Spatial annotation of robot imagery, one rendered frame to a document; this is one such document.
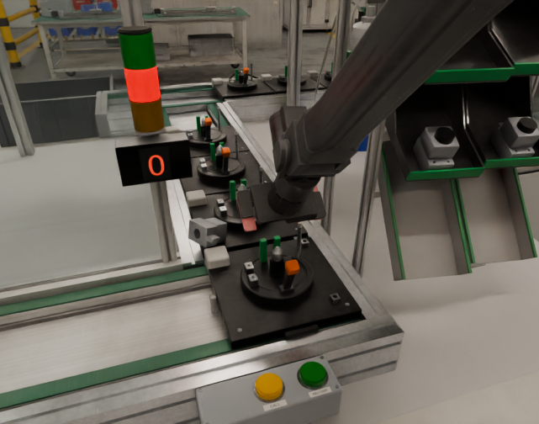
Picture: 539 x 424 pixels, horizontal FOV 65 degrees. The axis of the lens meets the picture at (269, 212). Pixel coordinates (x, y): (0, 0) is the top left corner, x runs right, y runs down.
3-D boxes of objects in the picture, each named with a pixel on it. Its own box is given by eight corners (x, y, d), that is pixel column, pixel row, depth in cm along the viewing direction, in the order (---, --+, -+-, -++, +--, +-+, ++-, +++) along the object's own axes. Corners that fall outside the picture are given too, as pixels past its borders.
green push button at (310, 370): (330, 387, 65) (330, 378, 64) (304, 394, 64) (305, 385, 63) (319, 366, 68) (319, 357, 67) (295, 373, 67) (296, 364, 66)
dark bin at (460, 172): (478, 177, 73) (501, 148, 66) (405, 182, 71) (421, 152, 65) (425, 70, 88) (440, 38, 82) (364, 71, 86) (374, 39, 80)
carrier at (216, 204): (308, 240, 98) (310, 192, 91) (203, 259, 92) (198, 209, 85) (274, 191, 117) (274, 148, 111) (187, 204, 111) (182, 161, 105)
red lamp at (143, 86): (162, 100, 68) (158, 69, 65) (129, 103, 67) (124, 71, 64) (159, 92, 72) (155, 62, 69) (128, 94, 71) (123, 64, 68)
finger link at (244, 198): (230, 209, 77) (237, 187, 68) (269, 203, 79) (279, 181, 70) (239, 244, 75) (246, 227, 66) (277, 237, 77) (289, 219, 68)
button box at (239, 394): (340, 414, 67) (343, 389, 63) (206, 455, 61) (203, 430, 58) (321, 377, 72) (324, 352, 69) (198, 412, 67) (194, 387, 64)
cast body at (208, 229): (188, 219, 91) (214, 214, 96) (187, 238, 92) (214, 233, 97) (213, 230, 85) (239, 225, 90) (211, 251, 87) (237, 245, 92)
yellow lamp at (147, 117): (166, 130, 71) (162, 101, 68) (134, 134, 69) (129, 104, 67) (163, 120, 75) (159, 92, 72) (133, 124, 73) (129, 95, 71)
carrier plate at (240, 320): (361, 317, 77) (362, 309, 76) (231, 350, 71) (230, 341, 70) (310, 243, 97) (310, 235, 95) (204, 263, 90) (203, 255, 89)
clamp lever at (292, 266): (293, 289, 77) (300, 268, 71) (282, 292, 76) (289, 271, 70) (287, 272, 79) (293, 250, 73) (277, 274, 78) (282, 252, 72)
